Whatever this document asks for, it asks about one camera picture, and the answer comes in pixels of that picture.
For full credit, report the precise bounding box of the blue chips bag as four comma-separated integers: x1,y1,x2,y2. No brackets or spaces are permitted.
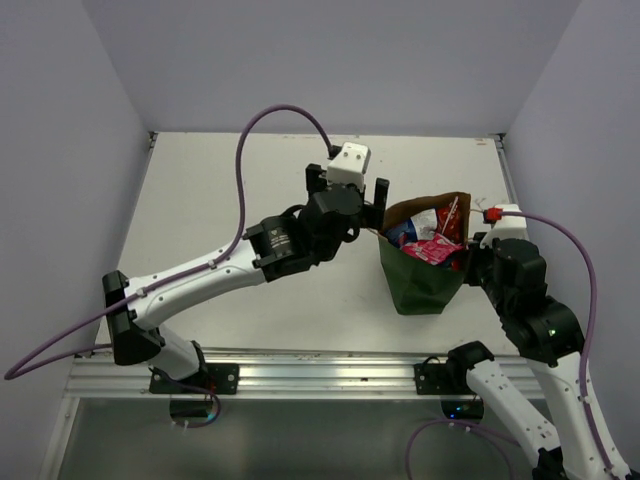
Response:
384,209,438,248

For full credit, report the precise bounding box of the small pink candy packet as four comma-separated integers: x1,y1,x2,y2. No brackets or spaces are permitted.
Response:
401,233,464,266

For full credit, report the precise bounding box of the red Doritos bag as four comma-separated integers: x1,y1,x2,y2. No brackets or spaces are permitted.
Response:
436,192,470,244

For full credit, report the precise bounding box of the green paper bag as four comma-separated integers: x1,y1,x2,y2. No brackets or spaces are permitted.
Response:
376,192,469,315

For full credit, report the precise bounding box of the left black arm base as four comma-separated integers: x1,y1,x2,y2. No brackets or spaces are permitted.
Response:
149,342,240,395

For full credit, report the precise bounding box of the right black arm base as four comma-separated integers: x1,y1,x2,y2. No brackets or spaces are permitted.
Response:
413,341,495,396

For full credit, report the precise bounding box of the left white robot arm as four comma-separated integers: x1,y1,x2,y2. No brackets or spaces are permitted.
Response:
102,164,389,393

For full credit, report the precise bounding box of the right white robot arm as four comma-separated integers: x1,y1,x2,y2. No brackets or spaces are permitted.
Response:
445,234,639,479

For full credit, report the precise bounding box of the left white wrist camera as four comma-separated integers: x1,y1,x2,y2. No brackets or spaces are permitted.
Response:
326,142,371,193

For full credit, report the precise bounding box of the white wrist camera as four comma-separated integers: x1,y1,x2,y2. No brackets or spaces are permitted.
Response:
474,204,528,249
326,142,371,193

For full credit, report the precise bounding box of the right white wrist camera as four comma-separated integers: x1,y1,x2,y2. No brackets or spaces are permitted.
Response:
474,204,528,249

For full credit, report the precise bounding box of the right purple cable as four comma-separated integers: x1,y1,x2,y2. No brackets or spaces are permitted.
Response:
405,207,631,480

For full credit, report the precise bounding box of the aluminium front rail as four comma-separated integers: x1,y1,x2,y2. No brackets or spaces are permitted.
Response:
63,348,475,401

